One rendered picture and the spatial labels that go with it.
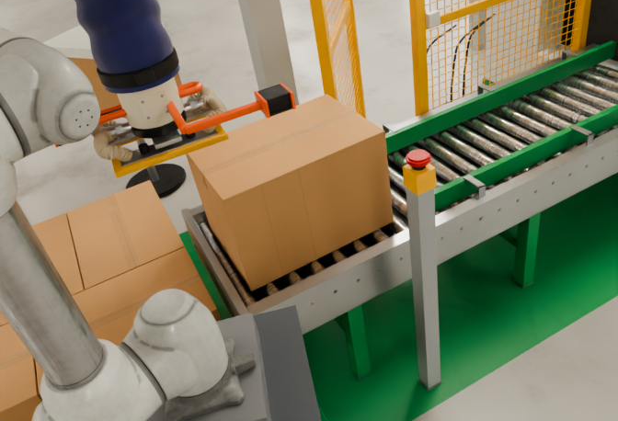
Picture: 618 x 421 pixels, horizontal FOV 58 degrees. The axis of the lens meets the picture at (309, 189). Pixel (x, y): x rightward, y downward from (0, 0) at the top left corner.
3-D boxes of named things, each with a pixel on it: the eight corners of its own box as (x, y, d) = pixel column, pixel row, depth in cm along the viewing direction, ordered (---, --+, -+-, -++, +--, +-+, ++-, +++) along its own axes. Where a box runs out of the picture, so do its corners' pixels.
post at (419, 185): (431, 369, 218) (421, 157, 161) (442, 382, 212) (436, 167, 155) (417, 378, 216) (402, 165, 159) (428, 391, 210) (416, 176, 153)
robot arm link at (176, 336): (244, 361, 124) (220, 294, 112) (178, 420, 115) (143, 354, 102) (201, 327, 135) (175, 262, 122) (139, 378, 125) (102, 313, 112)
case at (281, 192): (339, 176, 240) (326, 93, 217) (394, 221, 209) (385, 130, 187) (211, 233, 221) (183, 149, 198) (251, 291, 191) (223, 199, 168)
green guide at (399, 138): (597, 51, 297) (599, 36, 292) (613, 57, 289) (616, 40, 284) (340, 159, 250) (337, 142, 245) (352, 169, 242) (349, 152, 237)
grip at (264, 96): (284, 97, 157) (281, 82, 154) (296, 108, 150) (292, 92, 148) (257, 107, 155) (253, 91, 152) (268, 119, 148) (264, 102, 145)
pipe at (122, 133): (203, 96, 184) (199, 81, 180) (224, 126, 164) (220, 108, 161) (101, 130, 175) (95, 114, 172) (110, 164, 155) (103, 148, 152)
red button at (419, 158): (421, 157, 161) (420, 145, 159) (436, 167, 155) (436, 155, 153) (401, 165, 159) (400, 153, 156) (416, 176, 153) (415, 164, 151)
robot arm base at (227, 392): (263, 396, 123) (257, 381, 120) (165, 428, 120) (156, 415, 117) (249, 335, 138) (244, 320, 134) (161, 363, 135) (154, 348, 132)
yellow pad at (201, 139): (220, 126, 172) (216, 112, 169) (229, 139, 164) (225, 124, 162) (112, 163, 164) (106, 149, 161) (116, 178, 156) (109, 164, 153)
